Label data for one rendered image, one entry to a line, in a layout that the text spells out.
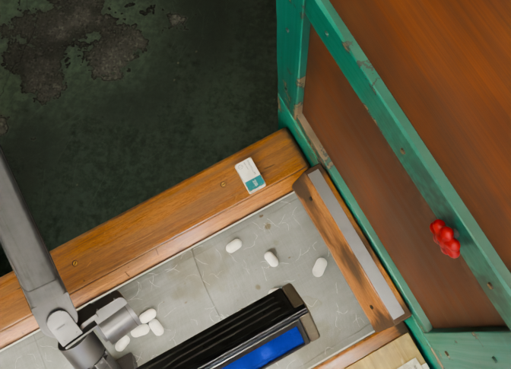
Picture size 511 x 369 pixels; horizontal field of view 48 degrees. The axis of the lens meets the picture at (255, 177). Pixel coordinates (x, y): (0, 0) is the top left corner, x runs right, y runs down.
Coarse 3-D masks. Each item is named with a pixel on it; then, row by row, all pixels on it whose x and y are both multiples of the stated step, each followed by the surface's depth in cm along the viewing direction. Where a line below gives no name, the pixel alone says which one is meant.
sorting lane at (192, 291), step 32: (256, 224) 110; (288, 224) 110; (192, 256) 109; (224, 256) 109; (256, 256) 108; (288, 256) 108; (320, 256) 108; (128, 288) 108; (160, 288) 108; (192, 288) 107; (224, 288) 107; (256, 288) 107; (320, 288) 106; (160, 320) 106; (192, 320) 106; (320, 320) 105; (352, 320) 105; (0, 352) 106; (32, 352) 105; (128, 352) 105; (160, 352) 104; (320, 352) 103
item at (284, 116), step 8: (280, 96) 106; (280, 104) 109; (280, 112) 114; (288, 112) 106; (280, 120) 118; (288, 120) 109; (296, 120) 105; (280, 128) 122; (288, 128) 114; (296, 128) 106; (296, 136) 111; (304, 136) 104; (304, 144) 106; (304, 152) 111; (312, 152) 104; (312, 160) 107; (408, 320) 99; (408, 328) 102; (416, 328) 96; (416, 336) 100; (424, 336) 94; (424, 344) 96; (424, 352) 100; (432, 352) 94; (424, 360) 103; (432, 360) 97; (432, 368) 100; (440, 368) 94
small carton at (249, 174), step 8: (248, 160) 109; (240, 168) 108; (248, 168) 108; (256, 168) 108; (240, 176) 108; (248, 176) 108; (256, 176) 108; (248, 184) 108; (256, 184) 107; (264, 184) 108
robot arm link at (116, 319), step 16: (96, 304) 93; (112, 304) 92; (128, 304) 93; (48, 320) 86; (64, 320) 87; (80, 320) 91; (96, 320) 91; (112, 320) 92; (128, 320) 93; (64, 336) 87; (112, 336) 92
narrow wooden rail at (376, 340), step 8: (392, 328) 101; (400, 328) 101; (368, 336) 102; (376, 336) 101; (384, 336) 101; (392, 336) 101; (360, 344) 101; (368, 344) 101; (376, 344) 101; (384, 344) 101; (416, 344) 101; (344, 352) 101; (352, 352) 101; (360, 352) 101; (368, 352) 101; (328, 360) 101; (336, 360) 100; (344, 360) 100; (352, 360) 100; (312, 368) 101; (320, 368) 100; (328, 368) 100; (336, 368) 100
